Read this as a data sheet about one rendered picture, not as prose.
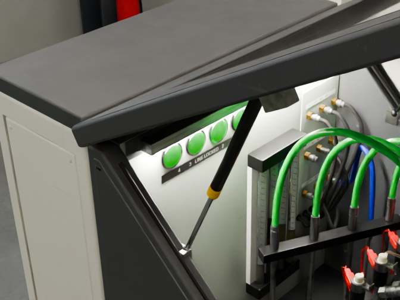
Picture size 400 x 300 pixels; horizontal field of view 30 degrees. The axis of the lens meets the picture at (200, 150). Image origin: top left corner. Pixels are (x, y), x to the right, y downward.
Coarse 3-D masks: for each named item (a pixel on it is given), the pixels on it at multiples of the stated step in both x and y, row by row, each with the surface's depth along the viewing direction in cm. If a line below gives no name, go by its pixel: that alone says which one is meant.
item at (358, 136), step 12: (312, 132) 132; (324, 132) 129; (336, 132) 127; (348, 132) 126; (300, 144) 134; (372, 144) 123; (288, 156) 138; (396, 156) 121; (288, 168) 140; (276, 192) 144; (276, 204) 146; (276, 216) 147; (276, 228) 148
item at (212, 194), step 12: (252, 108) 91; (240, 120) 94; (252, 120) 93; (240, 132) 95; (240, 144) 97; (228, 156) 99; (228, 168) 101; (216, 180) 103; (216, 192) 105; (204, 216) 110; (192, 240) 115; (180, 252) 117
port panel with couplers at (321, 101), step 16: (336, 80) 162; (304, 96) 155; (320, 96) 160; (336, 96) 165; (304, 112) 157; (320, 112) 162; (304, 128) 159; (320, 128) 164; (320, 144) 167; (304, 160) 164; (320, 160) 169; (304, 176) 166; (304, 192) 168; (304, 208) 172
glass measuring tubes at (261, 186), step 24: (264, 144) 151; (288, 144) 150; (264, 168) 147; (264, 192) 151; (288, 192) 161; (264, 216) 154; (288, 216) 164; (264, 240) 158; (264, 264) 161; (288, 264) 169; (264, 288) 163
